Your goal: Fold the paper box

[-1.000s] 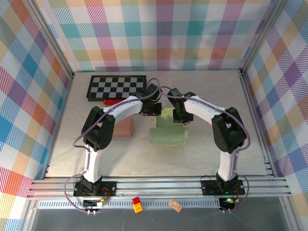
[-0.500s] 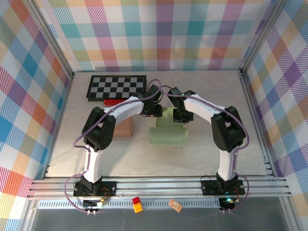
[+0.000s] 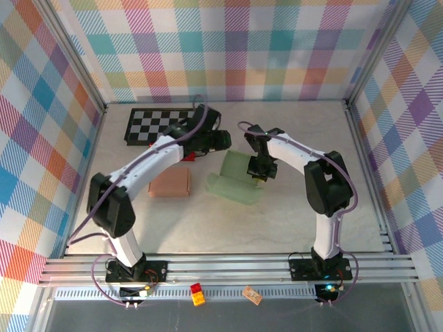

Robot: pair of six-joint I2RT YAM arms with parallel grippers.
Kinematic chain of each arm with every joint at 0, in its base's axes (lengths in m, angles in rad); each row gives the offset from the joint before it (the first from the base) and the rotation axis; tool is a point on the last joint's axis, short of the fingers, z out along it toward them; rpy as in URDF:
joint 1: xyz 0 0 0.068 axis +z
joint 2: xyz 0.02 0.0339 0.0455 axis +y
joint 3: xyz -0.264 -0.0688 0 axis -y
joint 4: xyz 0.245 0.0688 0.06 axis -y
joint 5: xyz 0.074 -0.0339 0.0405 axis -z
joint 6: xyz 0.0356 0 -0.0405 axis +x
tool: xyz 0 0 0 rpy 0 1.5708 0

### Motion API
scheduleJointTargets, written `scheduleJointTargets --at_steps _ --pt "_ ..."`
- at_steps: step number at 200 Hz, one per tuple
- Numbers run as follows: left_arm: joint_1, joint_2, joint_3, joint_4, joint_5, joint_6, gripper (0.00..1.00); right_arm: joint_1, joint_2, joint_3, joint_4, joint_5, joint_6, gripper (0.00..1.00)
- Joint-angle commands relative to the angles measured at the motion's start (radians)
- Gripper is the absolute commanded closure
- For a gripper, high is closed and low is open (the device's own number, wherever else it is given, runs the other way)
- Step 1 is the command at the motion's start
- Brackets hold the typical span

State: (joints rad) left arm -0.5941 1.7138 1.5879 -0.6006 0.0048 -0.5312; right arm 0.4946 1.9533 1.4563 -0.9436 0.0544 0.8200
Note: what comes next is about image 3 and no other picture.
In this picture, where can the red toy brick block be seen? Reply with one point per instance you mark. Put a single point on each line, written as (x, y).
(188, 158)

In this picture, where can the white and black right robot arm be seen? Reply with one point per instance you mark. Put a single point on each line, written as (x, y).
(325, 190)

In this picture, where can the red and yellow toy brick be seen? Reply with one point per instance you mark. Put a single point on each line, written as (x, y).
(197, 294)

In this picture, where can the black and white chessboard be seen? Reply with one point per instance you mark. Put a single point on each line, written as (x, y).
(149, 126)

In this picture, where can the pink paper box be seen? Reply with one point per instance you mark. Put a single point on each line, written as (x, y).
(169, 183)

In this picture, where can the small orange wooden tag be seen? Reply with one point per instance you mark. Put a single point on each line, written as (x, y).
(252, 295)

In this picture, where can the aluminium corner post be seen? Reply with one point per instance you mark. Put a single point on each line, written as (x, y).
(376, 52)
(72, 52)

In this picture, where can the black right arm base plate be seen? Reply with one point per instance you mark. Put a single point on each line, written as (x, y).
(301, 271)

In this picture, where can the green paper box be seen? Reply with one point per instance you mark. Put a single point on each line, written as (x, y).
(235, 162)

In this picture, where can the aluminium side rail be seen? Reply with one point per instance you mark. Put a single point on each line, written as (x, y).
(98, 135)
(364, 155)

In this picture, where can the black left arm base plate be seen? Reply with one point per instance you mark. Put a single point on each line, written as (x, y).
(157, 269)

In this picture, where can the aluminium frame rail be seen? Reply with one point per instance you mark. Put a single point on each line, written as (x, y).
(225, 269)

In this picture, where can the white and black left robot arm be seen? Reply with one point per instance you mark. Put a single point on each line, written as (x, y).
(110, 207)

